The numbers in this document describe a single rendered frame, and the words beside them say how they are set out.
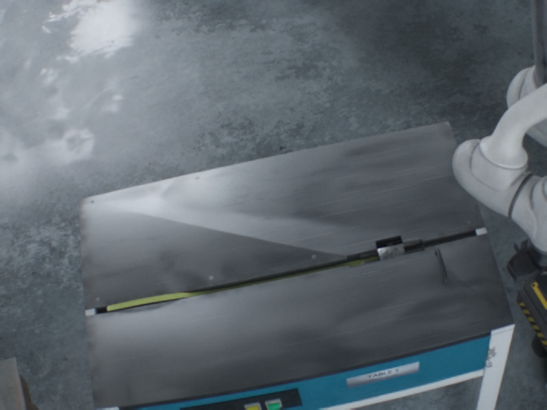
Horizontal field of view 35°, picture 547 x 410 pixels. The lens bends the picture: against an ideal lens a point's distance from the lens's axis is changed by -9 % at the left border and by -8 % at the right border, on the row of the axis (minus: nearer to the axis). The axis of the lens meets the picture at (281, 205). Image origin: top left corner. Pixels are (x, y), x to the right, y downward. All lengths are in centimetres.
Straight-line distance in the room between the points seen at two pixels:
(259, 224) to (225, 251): 10
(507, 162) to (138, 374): 86
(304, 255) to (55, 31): 216
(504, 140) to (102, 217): 96
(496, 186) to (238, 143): 158
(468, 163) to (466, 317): 33
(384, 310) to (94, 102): 186
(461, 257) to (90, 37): 221
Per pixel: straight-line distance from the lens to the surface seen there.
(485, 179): 173
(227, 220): 205
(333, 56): 338
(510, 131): 169
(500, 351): 198
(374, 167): 209
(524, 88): 195
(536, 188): 169
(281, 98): 326
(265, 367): 185
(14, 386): 191
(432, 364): 193
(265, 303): 192
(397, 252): 196
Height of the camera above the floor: 238
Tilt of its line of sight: 53 degrees down
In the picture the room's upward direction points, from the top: 13 degrees counter-clockwise
